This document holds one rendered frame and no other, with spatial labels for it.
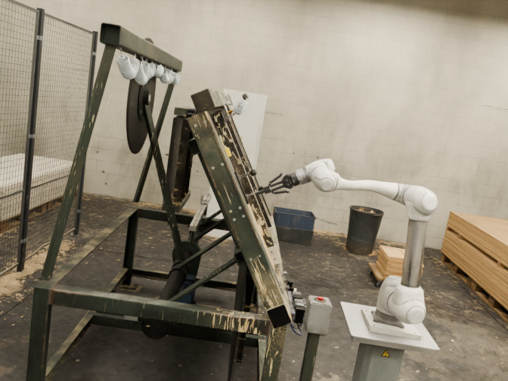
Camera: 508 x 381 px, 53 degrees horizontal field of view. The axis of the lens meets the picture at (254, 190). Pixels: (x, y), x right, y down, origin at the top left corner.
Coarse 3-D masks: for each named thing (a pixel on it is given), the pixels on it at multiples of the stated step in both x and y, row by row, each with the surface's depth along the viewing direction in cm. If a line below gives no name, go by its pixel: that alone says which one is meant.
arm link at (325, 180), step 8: (320, 168) 271; (312, 176) 271; (320, 176) 263; (328, 176) 262; (336, 176) 266; (320, 184) 262; (328, 184) 261; (336, 184) 266; (344, 184) 269; (352, 184) 272; (360, 184) 276; (368, 184) 281; (376, 184) 286; (384, 184) 287; (392, 184) 288; (376, 192) 289; (384, 192) 288; (392, 192) 287
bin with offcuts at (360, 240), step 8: (352, 208) 766; (360, 208) 773; (368, 208) 773; (352, 216) 741; (360, 216) 731; (368, 216) 728; (376, 216) 726; (352, 224) 742; (360, 224) 733; (368, 224) 731; (376, 224) 735; (352, 232) 743; (360, 232) 736; (368, 232) 734; (376, 232) 742; (352, 240) 744; (360, 240) 738; (368, 240) 738; (352, 248) 745; (360, 248) 740; (368, 248) 742
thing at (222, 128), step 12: (216, 120) 323; (228, 120) 323; (228, 132) 324; (228, 144) 326; (240, 168) 328; (240, 180) 330; (252, 192) 331; (252, 204) 332; (264, 228) 335; (276, 252) 338
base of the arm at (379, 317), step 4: (372, 312) 313; (376, 312) 304; (380, 312) 301; (376, 316) 303; (380, 316) 301; (384, 316) 299; (388, 316) 299; (392, 316) 298; (376, 320) 298; (380, 320) 299; (384, 320) 299; (388, 320) 299; (392, 320) 298; (396, 320) 299; (388, 324) 298; (392, 324) 298; (396, 324) 298; (400, 324) 298
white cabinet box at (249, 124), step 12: (240, 96) 682; (252, 96) 682; (264, 96) 681; (252, 108) 684; (264, 108) 684; (240, 120) 688; (252, 120) 687; (240, 132) 690; (252, 132) 690; (252, 144) 692; (252, 156) 695; (252, 168) 698; (216, 204) 708; (216, 216) 711
